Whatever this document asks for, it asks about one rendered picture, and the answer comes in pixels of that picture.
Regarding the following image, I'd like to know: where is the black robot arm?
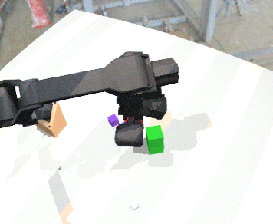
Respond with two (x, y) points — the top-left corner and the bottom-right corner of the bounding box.
(0, 51), (179, 128)

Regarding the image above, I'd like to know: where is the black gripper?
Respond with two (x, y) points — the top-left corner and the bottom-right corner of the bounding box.
(114, 94), (144, 147)

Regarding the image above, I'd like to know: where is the small white cube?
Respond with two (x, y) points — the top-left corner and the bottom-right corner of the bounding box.
(131, 202), (139, 211)

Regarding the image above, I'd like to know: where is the green block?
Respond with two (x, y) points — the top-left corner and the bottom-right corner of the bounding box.
(146, 125), (164, 148)
(148, 144), (164, 155)

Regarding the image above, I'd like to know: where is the purple block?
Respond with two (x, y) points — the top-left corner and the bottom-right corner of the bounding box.
(107, 114), (119, 127)

